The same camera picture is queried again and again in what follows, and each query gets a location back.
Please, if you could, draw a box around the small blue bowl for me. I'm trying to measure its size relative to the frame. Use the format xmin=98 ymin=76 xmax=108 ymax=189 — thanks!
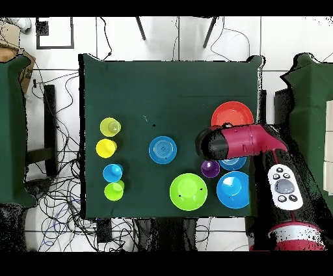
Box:
xmin=218 ymin=156 xmax=247 ymax=172
xmin=148 ymin=135 xmax=178 ymax=165

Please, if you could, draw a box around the purple cup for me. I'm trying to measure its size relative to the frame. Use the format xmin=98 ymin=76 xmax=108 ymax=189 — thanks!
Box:
xmin=200 ymin=159 xmax=221 ymax=179

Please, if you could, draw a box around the dark green tablecloth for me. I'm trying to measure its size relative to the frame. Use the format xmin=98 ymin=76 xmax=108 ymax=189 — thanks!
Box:
xmin=78 ymin=53 xmax=266 ymax=219

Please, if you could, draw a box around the yellow cup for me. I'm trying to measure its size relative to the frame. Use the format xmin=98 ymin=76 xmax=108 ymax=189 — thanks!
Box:
xmin=99 ymin=117 xmax=122 ymax=138
xmin=95 ymin=138 xmax=118 ymax=159

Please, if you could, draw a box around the green bowl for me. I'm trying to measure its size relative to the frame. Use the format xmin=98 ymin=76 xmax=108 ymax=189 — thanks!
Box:
xmin=169 ymin=172 xmax=208 ymax=212

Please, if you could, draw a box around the blue cup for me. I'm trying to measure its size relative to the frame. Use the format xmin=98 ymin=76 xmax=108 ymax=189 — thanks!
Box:
xmin=102 ymin=163 xmax=124 ymax=184

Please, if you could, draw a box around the orange bowl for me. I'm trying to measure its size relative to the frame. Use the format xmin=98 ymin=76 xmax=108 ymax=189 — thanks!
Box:
xmin=211 ymin=100 xmax=255 ymax=128

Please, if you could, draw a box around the green cup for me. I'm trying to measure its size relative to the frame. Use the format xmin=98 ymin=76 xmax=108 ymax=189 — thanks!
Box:
xmin=103 ymin=180 xmax=126 ymax=202

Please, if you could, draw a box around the large blue bowl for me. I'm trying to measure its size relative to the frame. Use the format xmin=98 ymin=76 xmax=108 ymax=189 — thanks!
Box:
xmin=216 ymin=171 xmax=250 ymax=210

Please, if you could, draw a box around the black power strip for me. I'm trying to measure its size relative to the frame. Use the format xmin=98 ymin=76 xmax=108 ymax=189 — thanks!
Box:
xmin=96 ymin=219 xmax=113 ymax=244

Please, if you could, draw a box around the black tripod leg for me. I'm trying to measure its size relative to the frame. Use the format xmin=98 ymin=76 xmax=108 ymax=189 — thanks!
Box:
xmin=202 ymin=16 xmax=219 ymax=49
xmin=135 ymin=16 xmax=147 ymax=42

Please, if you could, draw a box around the black floor stand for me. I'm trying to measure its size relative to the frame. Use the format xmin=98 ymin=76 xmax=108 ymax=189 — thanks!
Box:
xmin=25 ymin=84 xmax=59 ymax=178

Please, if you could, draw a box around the black box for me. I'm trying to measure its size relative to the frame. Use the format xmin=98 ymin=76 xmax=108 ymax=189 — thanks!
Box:
xmin=273 ymin=88 xmax=293 ymax=131

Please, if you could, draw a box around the green cloth covered table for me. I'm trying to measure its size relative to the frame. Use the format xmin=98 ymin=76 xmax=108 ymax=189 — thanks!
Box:
xmin=280 ymin=53 xmax=333 ymax=219
xmin=0 ymin=55 xmax=37 ymax=208

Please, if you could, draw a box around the cardboard box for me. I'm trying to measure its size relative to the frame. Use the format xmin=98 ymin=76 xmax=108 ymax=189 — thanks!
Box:
xmin=0 ymin=20 xmax=36 ymax=94

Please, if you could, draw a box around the person's foot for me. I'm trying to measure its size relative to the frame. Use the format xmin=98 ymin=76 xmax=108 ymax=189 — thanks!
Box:
xmin=6 ymin=17 xmax=33 ymax=34

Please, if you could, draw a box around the black cable with plug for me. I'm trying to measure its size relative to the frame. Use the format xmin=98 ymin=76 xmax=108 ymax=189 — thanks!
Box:
xmin=100 ymin=16 xmax=113 ymax=61

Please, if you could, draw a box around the tangle of cables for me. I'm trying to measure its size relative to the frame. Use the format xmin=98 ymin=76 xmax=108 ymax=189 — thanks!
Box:
xmin=24 ymin=70 xmax=139 ymax=252

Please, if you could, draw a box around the black square floor frame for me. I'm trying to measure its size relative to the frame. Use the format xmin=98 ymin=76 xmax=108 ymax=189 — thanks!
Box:
xmin=35 ymin=16 xmax=75 ymax=50

